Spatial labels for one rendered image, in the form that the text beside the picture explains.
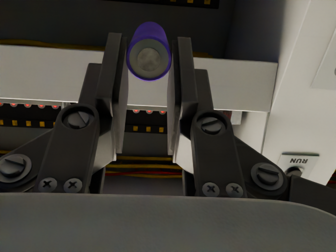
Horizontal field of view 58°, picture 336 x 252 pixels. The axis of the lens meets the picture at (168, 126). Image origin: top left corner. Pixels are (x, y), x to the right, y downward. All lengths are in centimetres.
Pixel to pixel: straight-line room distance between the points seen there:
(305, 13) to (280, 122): 10
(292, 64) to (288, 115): 5
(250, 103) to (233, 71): 3
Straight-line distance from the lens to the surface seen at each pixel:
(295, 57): 27
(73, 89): 28
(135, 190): 49
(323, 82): 29
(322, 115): 32
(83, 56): 27
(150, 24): 16
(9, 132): 61
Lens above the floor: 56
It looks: 38 degrees up
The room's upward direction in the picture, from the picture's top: 174 degrees counter-clockwise
